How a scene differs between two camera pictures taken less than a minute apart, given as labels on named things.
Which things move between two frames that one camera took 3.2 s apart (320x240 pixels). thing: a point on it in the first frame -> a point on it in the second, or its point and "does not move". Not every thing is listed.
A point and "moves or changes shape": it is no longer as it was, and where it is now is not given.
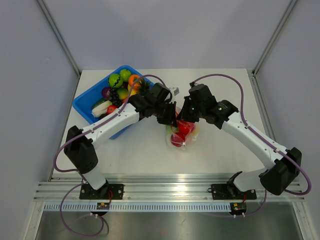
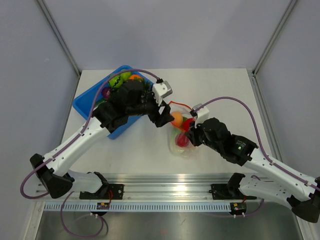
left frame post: x=58 y=35 does not move
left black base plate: x=108 y=191 does not move
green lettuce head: x=170 y=130 -> x=174 y=132
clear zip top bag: x=181 y=136 moves or changes shape
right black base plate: x=229 y=191 does not move
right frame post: x=274 y=36 does not move
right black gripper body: x=191 y=112 -> x=198 y=135
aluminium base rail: x=155 y=188 does not move
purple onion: x=105 y=92 does not move
